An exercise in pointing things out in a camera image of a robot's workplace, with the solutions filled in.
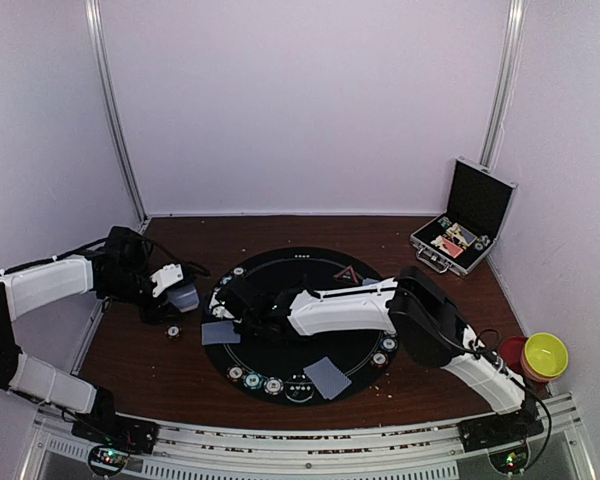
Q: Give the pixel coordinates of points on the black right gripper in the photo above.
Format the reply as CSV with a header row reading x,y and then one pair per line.
x,y
270,296

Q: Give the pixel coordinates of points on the aluminium poker chip case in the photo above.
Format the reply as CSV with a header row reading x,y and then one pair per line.
x,y
477,208

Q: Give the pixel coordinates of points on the red triangular button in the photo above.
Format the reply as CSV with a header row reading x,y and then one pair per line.
x,y
347,275

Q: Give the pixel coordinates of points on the aluminium corner post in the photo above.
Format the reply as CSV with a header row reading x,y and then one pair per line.
x,y
98,41
505,82

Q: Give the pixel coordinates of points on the aluminium left corner post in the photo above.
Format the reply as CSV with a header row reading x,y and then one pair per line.
x,y
98,41

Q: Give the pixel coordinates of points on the aluminium right corner post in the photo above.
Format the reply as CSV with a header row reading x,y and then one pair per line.
x,y
505,82

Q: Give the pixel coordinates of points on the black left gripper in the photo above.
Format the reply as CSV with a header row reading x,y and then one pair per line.
x,y
155,312

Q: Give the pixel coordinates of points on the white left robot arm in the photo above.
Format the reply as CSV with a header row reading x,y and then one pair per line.
x,y
29,287

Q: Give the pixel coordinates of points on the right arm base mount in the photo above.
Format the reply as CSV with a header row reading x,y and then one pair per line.
x,y
496,430

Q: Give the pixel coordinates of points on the aluminium front rail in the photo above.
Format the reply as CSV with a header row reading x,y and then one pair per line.
x,y
432,450

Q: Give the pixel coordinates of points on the yellow-green plastic bowl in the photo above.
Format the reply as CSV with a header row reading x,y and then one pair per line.
x,y
545,355

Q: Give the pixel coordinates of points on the red patterned bowl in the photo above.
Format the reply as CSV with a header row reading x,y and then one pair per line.
x,y
511,351

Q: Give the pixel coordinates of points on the black round poker mat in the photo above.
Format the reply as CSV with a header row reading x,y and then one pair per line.
x,y
350,351

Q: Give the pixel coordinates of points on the blue-backed playing card deck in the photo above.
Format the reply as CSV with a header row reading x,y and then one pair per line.
x,y
184,298

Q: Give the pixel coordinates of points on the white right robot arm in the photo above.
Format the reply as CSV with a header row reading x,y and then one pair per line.
x,y
410,306

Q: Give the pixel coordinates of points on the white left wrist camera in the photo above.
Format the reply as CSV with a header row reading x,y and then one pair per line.
x,y
166,277

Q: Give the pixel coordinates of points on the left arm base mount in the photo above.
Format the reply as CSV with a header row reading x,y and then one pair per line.
x,y
127,434

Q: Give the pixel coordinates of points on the red card deck in case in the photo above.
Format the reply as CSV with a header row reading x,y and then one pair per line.
x,y
448,247

